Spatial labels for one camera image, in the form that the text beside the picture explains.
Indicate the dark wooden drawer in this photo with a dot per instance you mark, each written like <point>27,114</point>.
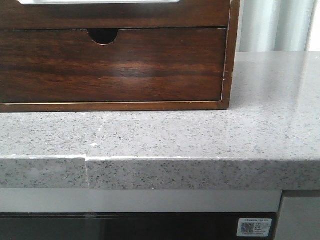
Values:
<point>118,65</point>
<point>185,13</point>

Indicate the dark wooden drawer cabinet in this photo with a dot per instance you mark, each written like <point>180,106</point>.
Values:
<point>221,104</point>

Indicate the white curtain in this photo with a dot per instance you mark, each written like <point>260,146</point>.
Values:
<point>279,26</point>

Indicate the white QR code sticker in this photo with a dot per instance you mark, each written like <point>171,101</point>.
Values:
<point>254,227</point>

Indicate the grey cabinet door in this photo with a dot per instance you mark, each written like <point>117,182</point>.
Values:
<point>299,215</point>

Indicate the black glass appliance door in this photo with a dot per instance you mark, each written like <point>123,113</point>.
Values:
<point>128,226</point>

